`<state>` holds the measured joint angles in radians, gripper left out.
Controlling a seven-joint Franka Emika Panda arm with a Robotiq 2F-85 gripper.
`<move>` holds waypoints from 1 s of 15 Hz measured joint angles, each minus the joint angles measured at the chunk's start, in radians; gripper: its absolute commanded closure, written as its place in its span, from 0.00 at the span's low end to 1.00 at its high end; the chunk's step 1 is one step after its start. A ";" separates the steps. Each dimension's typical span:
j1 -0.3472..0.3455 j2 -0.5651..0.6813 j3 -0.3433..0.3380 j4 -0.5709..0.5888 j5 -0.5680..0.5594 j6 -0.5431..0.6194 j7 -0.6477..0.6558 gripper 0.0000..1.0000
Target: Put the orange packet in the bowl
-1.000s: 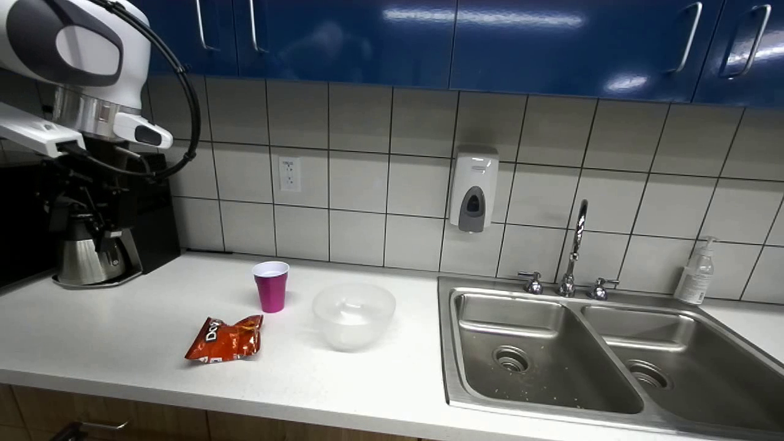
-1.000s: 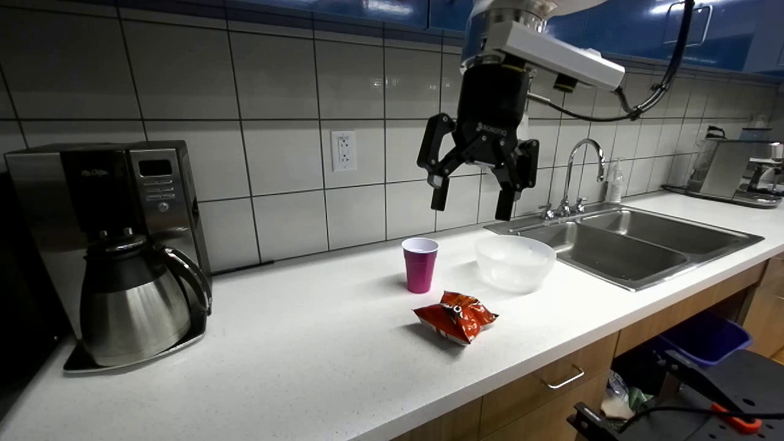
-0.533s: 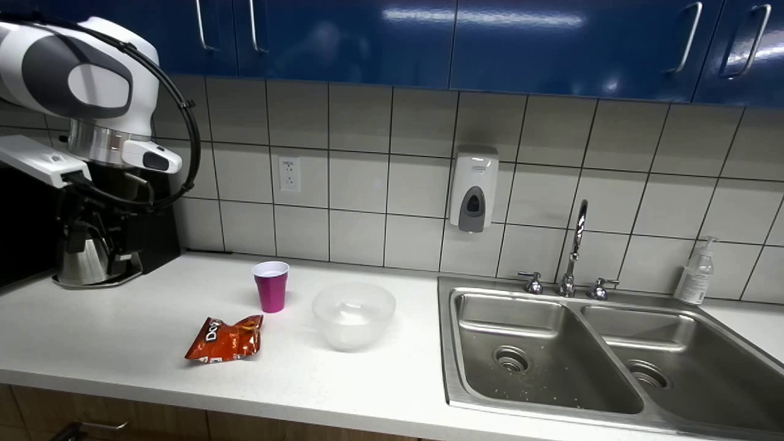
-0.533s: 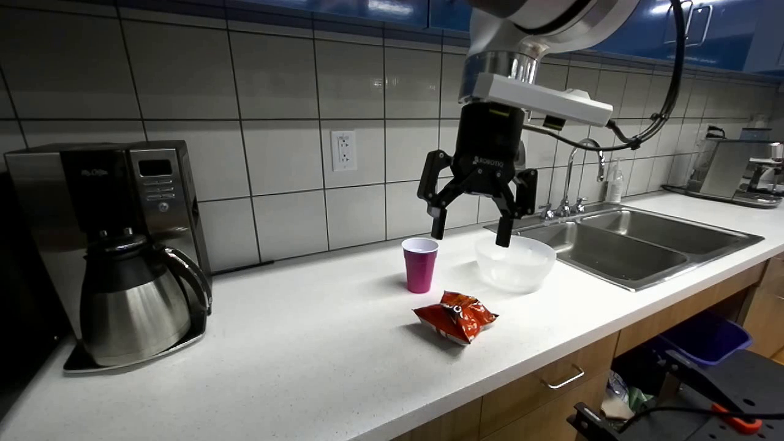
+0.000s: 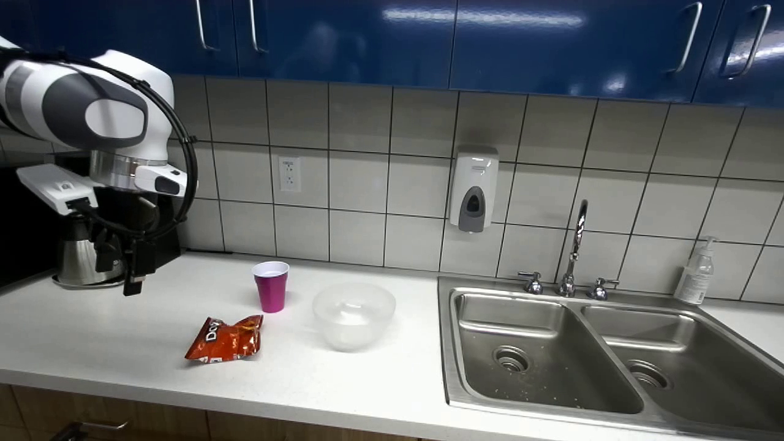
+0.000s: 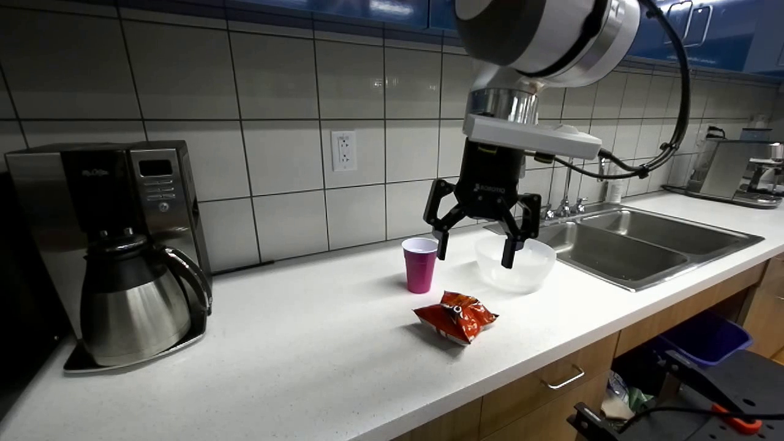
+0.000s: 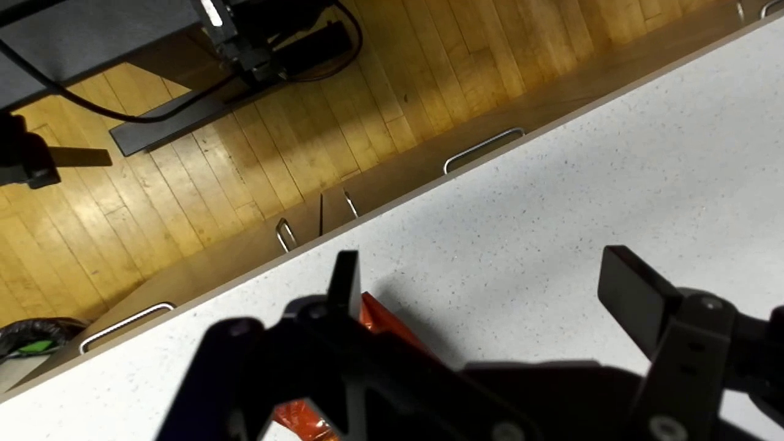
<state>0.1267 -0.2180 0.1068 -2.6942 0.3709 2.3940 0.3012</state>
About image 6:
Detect blue upper cabinets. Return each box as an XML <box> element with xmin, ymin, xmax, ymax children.
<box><xmin>119</xmin><ymin>0</ymin><xmax>784</xmax><ymax>81</ymax></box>

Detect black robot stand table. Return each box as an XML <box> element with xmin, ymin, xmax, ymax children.
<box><xmin>567</xmin><ymin>348</ymin><xmax>784</xmax><ymax>441</ymax></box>

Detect wooden lower cabinets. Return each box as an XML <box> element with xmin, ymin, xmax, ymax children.
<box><xmin>394</xmin><ymin>255</ymin><xmax>784</xmax><ymax>441</ymax></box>

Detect silver espresso machine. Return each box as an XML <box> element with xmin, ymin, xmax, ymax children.
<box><xmin>660</xmin><ymin>122</ymin><xmax>784</xmax><ymax>212</ymax></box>

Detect orange black bar clamp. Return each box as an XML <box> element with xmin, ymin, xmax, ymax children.
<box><xmin>708</xmin><ymin>402</ymin><xmax>767</xmax><ymax>436</ymax></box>

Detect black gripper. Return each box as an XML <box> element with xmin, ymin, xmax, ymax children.
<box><xmin>421</xmin><ymin>141</ymin><xmax>543</xmax><ymax>273</ymax></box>

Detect chrome faucet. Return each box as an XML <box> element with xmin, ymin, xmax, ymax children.
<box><xmin>559</xmin><ymin>167</ymin><xmax>576</xmax><ymax>220</ymax></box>

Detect purple plastic cup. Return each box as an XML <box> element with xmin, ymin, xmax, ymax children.
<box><xmin>398</xmin><ymin>236</ymin><xmax>441</xmax><ymax>296</ymax></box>

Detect stainless steel double sink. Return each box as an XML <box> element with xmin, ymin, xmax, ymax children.
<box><xmin>535</xmin><ymin>202</ymin><xmax>767</xmax><ymax>294</ymax></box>

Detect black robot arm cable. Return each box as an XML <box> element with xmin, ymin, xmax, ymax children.
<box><xmin>534</xmin><ymin>0</ymin><xmax>692</xmax><ymax>185</ymax></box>

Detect clear plastic bowl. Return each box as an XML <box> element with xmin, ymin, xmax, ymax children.
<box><xmin>472</xmin><ymin>230</ymin><xmax>559</xmax><ymax>296</ymax></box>

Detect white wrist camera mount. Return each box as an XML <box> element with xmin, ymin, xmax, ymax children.
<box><xmin>461</xmin><ymin>110</ymin><xmax>605</xmax><ymax>162</ymax></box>

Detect black steel coffee maker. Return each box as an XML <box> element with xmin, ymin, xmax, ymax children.
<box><xmin>4</xmin><ymin>137</ymin><xmax>216</xmax><ymax>376</ymax></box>

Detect blue plastic bin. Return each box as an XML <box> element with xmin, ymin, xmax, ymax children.
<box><xmin>659</xmin><ymin>311</ymin><xmax>753</xmax><ymax>374</ymax></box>

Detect silver drawer handle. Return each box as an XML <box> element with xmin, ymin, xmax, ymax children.
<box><xmin>541</xmin><ymin>369</ymin><xmax>589</xmax><ymax>394</ymax></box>

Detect stainless steel carafe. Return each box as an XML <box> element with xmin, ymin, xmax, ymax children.
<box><xmin>78</xmin><ymin>229</ymin><xmax>216</xmax><ymax>369</ymax></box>

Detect white wall power outlet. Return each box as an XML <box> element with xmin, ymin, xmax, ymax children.
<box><xmin>328</xmin><ymin>127</ymin><xmax>360</xmax><ymax>176</ymax></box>

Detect orange chip packet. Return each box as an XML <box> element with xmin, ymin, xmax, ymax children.
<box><xmin>412</xmin><ymin>289</ymin><xmax>502</xmax><ymax>348</ymax></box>

